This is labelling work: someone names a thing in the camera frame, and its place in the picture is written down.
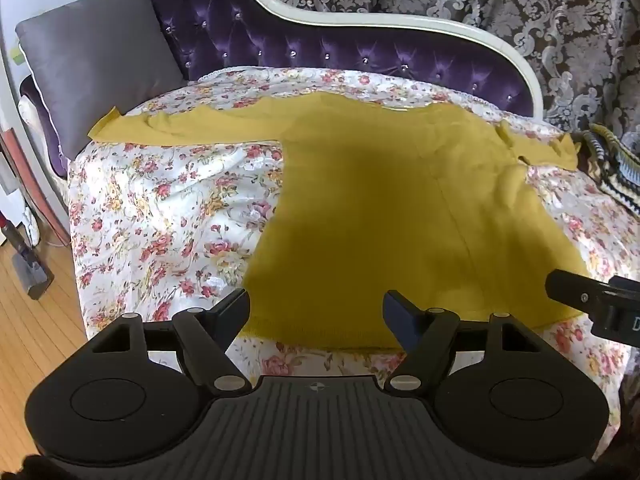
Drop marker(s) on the brown damask curtain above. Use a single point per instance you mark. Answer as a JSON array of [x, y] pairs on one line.
[[525, 10]]

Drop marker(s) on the floral quilted bedspread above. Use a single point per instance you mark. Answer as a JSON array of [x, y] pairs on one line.
[[170, 220]]

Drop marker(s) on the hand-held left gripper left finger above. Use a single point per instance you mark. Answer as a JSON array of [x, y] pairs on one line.
[[236, 310]]

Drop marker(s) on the mustard yellow knit sweater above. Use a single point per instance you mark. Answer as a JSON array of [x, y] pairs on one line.
[[380, 220]]

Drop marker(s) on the grey cushion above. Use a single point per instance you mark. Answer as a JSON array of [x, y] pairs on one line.
[[100, 60]]

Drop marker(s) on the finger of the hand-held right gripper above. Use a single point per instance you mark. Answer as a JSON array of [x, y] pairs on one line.
[[567, 287]]

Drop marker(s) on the purple tufted headboard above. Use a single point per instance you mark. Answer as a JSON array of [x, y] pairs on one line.
[[300, 45]]

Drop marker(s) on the vacuum cleaner head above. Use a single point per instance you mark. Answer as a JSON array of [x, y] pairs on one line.
[[30, 270]]

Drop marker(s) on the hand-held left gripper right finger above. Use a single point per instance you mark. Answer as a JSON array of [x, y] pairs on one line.
[[397, 312]]

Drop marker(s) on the striped knitted cloth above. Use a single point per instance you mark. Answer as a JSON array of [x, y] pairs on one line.
[[612, 165]]

